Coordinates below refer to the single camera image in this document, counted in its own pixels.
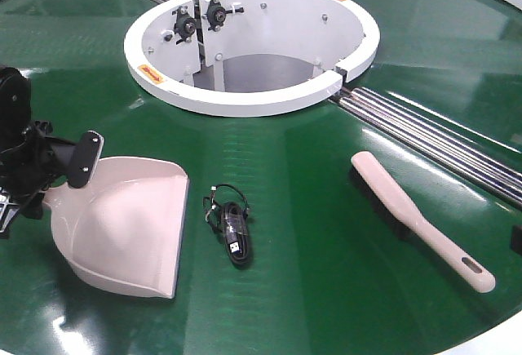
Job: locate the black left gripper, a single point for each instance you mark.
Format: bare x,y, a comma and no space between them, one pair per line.
23,178

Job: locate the pink plastic dustpan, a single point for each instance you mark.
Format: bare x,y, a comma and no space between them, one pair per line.
123,231

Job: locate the pink hand brush black bristles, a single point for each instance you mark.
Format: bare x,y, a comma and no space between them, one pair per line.
403,208

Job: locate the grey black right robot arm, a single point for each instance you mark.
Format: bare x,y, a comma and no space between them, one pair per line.
516,239

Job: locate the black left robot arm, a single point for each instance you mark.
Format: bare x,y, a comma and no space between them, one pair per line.
16,112

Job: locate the chrome roller rods right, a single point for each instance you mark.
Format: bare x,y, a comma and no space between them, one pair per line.
433,141

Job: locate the black bearing mount left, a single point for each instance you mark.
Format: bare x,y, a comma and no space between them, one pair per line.
185,25

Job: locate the black bearing mount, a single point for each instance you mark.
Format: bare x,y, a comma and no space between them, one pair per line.
185,25
216,14

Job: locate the white central ring housing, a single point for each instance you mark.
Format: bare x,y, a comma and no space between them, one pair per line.
278,56

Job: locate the black bearing mount right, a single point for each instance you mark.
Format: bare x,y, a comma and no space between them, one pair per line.
216,14

